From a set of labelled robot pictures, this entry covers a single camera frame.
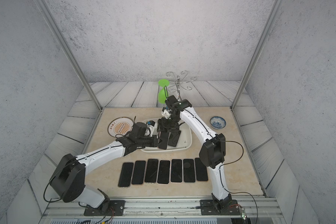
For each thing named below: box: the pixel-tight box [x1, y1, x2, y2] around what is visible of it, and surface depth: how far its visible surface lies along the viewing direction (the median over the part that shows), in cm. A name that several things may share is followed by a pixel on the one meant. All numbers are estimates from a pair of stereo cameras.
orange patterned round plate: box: [107, 116, 134, 138], surface depth 110 cm
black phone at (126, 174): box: [118, 162, 134, 187], surface depth 86 cm
